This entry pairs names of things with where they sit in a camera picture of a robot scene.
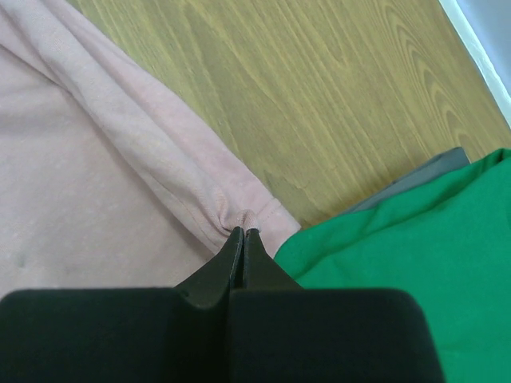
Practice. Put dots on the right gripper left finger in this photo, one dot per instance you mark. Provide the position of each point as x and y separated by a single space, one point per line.
91 335

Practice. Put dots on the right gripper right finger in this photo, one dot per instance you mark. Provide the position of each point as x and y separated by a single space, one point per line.
280 332

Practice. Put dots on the dusty pink printed t-shirt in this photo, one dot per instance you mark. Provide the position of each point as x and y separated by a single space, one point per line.
108 179

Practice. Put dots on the green folded t-shirt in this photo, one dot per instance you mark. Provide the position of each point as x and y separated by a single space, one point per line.
447 243

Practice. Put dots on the grey folded t-shirt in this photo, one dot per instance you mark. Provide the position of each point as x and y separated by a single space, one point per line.
432 169

